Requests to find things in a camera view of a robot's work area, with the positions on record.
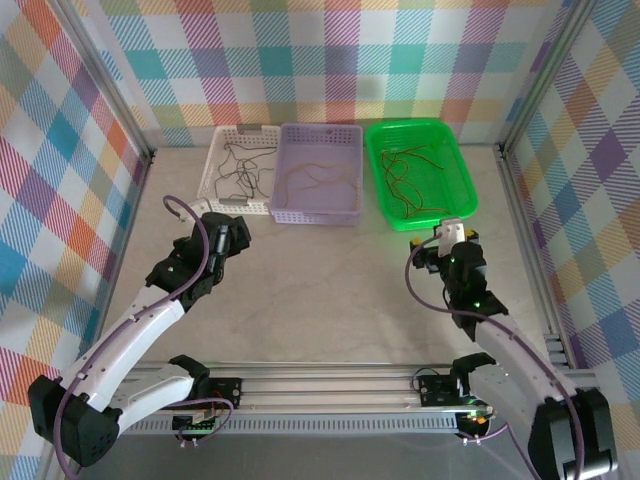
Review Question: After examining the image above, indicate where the thin red wire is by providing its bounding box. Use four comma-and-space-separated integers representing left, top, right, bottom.
382, 144, 445, 170
387, 169, 451, 221
381, 152, 426, 220

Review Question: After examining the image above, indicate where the green plastic basket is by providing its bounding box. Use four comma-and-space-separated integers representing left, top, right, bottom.
366, 117, 480, 232

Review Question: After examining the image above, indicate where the white plastic basket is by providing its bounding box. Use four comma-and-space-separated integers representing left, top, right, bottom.
196, 124, 282, 217

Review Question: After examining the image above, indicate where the purple plastic basket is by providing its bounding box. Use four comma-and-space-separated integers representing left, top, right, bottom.
269, 123, 365, 227

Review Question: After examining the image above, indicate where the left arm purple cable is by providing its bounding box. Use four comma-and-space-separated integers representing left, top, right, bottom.
53, 194, 235, 479

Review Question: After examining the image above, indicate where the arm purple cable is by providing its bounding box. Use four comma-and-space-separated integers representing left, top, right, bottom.
404, 234, 589, 480
53, 194, 235, 479

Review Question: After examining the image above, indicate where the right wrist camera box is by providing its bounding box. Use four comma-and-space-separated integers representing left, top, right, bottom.
432, 217, 467, 260

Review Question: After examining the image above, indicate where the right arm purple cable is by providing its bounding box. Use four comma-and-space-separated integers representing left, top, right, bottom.
404, 234, 589, 480

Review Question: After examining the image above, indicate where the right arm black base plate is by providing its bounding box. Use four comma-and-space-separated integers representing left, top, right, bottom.
416, 372, 476, 407

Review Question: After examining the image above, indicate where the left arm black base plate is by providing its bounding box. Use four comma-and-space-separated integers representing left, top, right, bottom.
192, 377, 245, 412

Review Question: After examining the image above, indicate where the aluminium frame post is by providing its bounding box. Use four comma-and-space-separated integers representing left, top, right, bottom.
49, 0, 157, 166
498, 0, 600, 157

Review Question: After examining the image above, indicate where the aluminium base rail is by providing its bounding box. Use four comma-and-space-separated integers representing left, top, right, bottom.
107, 367, 609, 417

